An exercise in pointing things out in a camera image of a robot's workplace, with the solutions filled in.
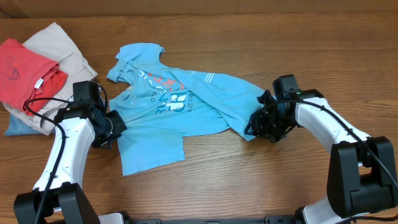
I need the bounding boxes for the red folded t-shirt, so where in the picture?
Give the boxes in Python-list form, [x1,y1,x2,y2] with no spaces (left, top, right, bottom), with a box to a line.
[1,39,68,116]

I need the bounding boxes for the beige folded trousers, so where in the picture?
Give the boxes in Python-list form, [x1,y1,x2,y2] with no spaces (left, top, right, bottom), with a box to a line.
[4,22,97,135]

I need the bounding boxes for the light blue printed t-shirt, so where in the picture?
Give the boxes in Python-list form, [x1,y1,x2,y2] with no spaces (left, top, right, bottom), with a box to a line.
[108,43,263,175]

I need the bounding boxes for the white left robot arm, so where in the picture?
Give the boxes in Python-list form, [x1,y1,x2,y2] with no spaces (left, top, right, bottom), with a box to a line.
[14,105,130,223]

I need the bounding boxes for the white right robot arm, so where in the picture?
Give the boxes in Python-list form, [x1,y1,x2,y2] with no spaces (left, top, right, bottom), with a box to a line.
[244,89,397,223]

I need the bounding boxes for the blue folded jeans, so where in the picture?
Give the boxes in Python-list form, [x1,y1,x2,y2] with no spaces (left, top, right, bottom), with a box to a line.
[4,114,41,136]

